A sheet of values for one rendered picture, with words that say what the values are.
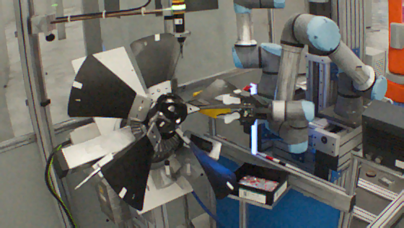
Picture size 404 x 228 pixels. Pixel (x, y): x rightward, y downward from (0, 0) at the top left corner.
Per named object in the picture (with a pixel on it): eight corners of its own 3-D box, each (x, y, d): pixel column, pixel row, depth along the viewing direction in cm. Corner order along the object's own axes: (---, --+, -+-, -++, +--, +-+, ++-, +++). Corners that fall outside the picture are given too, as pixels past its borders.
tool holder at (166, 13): (161, 37, 138) (160, 10, 134) (169, 33, 144) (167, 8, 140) (187, 37, 135) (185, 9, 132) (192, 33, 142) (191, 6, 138)
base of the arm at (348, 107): (344, 103, 183) (345, 84, 180) (368, 111, 172) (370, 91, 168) (327, 111, 175) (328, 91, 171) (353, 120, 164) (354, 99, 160)
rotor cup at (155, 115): (150, 146, 143) (164, 133, 133) (133, 110, 146) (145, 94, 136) (183, 134, 152) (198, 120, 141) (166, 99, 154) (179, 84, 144)
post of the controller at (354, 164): (345, 194, 143) (351, 149, 136) (348, 191, 145) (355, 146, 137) (350, 197, 141) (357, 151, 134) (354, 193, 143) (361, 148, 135)
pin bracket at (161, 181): (151, 175, 156) (159, 169, 149) (163, 172, 159) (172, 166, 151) (156, 190, 154) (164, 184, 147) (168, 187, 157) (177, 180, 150)
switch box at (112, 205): (116, 205, 190) (108, 166, 182) (131, 218, 179) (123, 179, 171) (101, 211, 185) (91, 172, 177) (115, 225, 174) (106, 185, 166)
